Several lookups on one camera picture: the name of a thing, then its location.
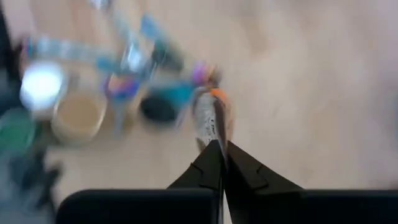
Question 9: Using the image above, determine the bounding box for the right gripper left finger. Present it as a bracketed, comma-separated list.
[167, 139, 225, 191]

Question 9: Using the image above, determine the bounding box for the teal plastic spoon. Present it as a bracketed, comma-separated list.
[146, 82, 200, 125]

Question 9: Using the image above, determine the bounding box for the silver spoon teal patterned handle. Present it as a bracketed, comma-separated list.
[21, 35, 147, 74]

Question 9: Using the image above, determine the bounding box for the black spoon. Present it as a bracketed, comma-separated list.
[152, 40, 187, 74]

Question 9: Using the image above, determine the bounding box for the iridescent rainbow spoon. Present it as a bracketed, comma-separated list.
[104, 73, 141, 134]
[139, 12, 223, 90]

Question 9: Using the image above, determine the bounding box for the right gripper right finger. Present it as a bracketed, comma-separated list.
[223, 141, 305, 192]

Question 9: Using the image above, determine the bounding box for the green lid spice jar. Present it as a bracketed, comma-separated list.
[0, 107, 38, 156]

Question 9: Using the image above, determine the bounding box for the tan lid spice jar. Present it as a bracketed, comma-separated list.
[51, 91, 108, 144]

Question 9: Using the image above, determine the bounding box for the white lid spice jar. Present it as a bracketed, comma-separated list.
[19, 60, 68, 119]

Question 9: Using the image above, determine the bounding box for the brown lid spice jar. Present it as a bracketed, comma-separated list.
[192, 88, 234, 162]

